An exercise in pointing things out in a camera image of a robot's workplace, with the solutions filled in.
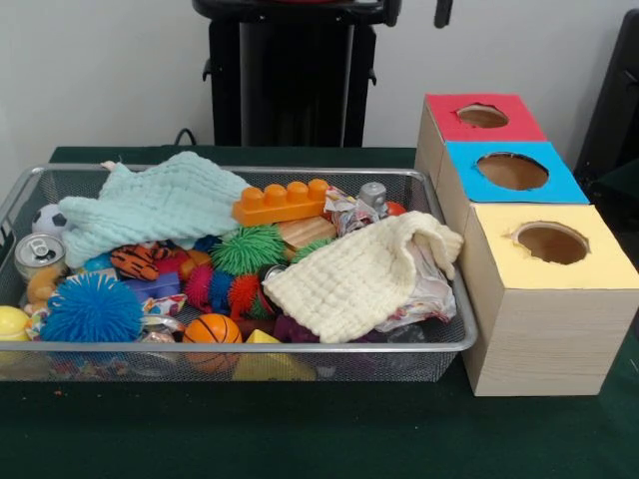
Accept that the small soccer ball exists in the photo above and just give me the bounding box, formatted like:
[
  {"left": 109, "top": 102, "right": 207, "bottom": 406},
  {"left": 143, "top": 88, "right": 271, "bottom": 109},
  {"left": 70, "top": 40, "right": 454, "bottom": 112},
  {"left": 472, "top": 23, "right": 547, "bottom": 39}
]
[{"left": 31, "top": 203, "right": 69, "bottom": 236}]

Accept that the blue spiky rubber ball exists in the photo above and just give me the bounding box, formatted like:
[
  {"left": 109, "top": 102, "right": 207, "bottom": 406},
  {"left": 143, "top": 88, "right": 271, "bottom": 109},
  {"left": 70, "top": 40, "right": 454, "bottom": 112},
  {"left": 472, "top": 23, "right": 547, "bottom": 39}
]
[{"left": 40, "top": 271, "right": 145, "bottom": 343}]

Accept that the yellow ball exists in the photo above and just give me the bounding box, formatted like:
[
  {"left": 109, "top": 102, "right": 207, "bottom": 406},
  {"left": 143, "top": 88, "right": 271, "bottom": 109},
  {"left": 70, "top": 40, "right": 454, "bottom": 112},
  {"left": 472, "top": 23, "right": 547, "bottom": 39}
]
[{"left": 0, "top": 305, "right": 31, "bottom": 342}]

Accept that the orange striped tiger plush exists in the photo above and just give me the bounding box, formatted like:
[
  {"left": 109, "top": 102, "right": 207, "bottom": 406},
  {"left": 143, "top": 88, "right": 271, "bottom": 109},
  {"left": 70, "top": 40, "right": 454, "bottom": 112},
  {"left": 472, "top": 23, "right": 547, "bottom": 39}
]
[{"left": 110, "top": 242, "right": 174, "bottom": 281}]

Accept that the shallow wire mesh bin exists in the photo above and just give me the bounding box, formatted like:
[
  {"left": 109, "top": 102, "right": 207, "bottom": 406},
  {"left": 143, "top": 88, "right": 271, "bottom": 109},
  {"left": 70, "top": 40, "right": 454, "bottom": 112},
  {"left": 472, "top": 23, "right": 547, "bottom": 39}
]
[{"left": 0, "top": 164, "right": 479, "bottom": 383}]

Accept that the cream waffle cloth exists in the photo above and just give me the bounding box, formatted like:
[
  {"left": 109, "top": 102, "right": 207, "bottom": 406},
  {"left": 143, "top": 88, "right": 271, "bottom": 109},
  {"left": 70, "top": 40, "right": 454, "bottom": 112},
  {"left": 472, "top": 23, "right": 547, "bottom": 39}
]
[{"left": 262, "top": 210, "right": 465, "bottom": 344}]

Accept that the wooden box with three holes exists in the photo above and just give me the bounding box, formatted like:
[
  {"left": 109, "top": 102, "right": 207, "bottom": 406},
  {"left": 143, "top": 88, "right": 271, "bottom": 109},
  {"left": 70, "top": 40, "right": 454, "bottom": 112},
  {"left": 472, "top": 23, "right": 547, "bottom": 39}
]
[{"left": 413, "top": 92, "right": 639, "bottom": 398}]

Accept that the mint green waffle cloth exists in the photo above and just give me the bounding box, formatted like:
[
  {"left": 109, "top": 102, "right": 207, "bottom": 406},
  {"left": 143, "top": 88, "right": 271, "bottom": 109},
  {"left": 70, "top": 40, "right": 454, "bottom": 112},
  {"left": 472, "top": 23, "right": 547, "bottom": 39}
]
[{"left": 58, "top": 151, "right": 254, "bottom": 269}]

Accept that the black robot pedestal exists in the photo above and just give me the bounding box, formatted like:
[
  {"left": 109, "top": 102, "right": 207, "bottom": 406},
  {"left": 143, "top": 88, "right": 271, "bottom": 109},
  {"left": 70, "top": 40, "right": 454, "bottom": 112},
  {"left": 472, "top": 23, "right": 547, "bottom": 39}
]
[{"left": 192, "top": 0, "right": 403, "bottom": 149}]

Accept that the dark green tablecloth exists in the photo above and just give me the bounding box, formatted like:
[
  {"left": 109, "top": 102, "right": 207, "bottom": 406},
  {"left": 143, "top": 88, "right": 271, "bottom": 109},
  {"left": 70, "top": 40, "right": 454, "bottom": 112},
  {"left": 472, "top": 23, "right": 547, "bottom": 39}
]
[
  {"left": 0, "top": 145, "right": 639, "bottom": 479},
  {"left": 588, "top": 159, "right": 639, "bottom": 231}
]

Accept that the silver tin can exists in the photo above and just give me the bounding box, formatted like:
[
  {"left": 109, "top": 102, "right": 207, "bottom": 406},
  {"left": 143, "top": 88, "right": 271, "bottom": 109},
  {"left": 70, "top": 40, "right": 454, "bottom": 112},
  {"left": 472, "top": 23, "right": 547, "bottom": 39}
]
[{"left": 14, "top": 233, "right": 68, "bottom": 284}]

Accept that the orange toy building brick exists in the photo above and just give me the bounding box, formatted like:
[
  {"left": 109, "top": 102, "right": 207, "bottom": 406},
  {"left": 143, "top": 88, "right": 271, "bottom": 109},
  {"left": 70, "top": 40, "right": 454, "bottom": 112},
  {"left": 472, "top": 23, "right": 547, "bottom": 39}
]
[{"left": 232, "top": 178, "right": 331, "bottom": 228}]

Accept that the small orange basketball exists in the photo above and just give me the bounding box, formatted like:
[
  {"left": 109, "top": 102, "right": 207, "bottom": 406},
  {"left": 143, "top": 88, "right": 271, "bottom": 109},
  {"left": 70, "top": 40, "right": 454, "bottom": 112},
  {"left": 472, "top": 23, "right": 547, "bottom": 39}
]
[{"left": 182, "top": 313, "right": 244, "bottom": 345}]

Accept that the black upright panel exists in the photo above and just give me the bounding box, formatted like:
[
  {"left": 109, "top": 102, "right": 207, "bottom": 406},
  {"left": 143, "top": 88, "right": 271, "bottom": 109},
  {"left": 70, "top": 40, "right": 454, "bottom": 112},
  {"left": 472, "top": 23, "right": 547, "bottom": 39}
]
[{"left": 573, "top": 8, "right": 639, "bottom": 174}]

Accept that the tan plush toy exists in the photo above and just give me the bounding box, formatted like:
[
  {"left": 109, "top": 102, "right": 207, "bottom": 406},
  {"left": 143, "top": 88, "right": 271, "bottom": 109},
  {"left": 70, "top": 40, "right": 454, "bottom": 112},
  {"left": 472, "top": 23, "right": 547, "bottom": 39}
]
[{"left": 24, "top": 266, "right": 64, "bottom": 313}]

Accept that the green spiky rubber ball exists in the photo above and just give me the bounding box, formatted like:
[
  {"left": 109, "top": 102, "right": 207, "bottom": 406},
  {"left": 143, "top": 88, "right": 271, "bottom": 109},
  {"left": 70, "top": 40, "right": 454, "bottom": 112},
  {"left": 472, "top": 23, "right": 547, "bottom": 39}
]
[{"left": 209, "top": 224, "right": 289, "bottom": 276}]

